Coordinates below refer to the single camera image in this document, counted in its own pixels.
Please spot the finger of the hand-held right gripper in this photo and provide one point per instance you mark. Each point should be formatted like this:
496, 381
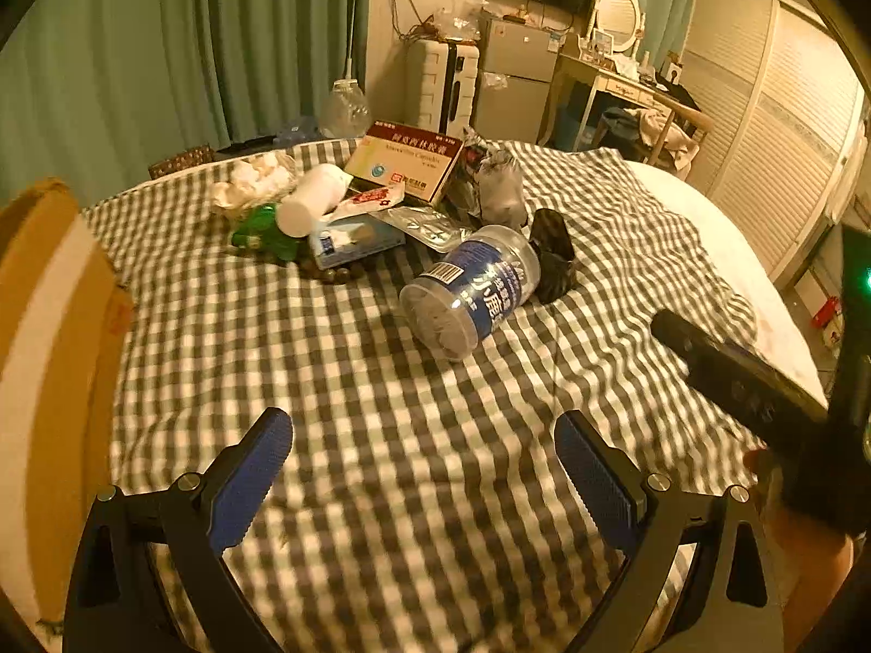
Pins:
735, 381

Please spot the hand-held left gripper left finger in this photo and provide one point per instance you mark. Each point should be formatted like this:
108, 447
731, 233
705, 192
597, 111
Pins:
252, 483

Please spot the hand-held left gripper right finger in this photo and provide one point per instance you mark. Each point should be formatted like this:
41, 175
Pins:
599, 483

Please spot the black plastic bag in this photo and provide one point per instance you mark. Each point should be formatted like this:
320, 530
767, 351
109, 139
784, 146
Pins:
554, 258

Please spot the clear plastic jar blue label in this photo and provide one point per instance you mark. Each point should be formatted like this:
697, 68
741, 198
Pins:
469, 292

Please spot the brown cardboard box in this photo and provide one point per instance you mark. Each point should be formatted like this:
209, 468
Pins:
54, 354

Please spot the green toy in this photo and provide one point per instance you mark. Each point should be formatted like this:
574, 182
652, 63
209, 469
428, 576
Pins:
262, 231

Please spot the blue white tissue packet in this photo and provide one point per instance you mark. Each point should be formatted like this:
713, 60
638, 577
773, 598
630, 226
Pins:
354, 241

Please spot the white plastic bottle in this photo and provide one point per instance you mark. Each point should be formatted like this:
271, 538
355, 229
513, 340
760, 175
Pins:
309, 201

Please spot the large white tissue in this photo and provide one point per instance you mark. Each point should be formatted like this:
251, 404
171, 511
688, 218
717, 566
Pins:
252, 180

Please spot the silver foil blister pack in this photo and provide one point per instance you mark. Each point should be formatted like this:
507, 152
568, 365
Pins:
429, 228

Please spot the clear plastic bag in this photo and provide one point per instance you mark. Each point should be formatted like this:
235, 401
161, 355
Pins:
500, 183

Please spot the person's right hand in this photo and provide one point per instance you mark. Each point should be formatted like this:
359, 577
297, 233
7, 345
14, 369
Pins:
810, 571

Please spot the small red white carton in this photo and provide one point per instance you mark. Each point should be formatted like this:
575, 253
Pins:
829, 323

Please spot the grey white checked cloth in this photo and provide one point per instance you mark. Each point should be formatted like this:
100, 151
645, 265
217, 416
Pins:
340, 367

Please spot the pile of clothes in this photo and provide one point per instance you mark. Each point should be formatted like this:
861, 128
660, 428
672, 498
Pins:
646, 132

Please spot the wooden chair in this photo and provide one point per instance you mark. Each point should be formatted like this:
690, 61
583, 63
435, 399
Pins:
687, 119

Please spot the white louvred wardrobe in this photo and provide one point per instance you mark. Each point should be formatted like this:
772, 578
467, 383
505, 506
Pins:
782, 115

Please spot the red white sachet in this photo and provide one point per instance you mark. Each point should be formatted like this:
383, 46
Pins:
367, 203

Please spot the brown patterned box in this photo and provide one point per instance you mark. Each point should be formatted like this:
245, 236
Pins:
180, 162

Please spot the dark bag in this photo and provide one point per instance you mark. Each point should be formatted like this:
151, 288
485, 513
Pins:
245, 146

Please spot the cream dressing table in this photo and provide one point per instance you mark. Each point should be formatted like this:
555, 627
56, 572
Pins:
592, 71

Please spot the blue plastic bag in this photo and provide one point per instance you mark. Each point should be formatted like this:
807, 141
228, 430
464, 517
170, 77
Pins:
298, 130

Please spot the red white medicine box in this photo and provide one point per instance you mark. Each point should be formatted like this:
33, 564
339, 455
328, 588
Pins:
401, 160

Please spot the silver small fridge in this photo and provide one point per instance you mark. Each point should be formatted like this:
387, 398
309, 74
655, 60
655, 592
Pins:
520, 81

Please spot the large clear water bottle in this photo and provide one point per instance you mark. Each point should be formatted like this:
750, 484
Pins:
346, 112

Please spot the white oval mirror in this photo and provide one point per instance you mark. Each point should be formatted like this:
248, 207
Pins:
620, 13

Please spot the white suitcase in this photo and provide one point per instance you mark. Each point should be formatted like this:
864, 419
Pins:
435, 88

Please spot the wide green curtain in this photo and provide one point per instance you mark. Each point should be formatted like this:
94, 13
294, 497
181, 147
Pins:
170, 47

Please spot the clear bag on suitcase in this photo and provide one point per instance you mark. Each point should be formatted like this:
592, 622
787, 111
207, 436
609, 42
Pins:
456, 24

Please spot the white pole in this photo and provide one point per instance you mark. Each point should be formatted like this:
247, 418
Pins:
348, 34

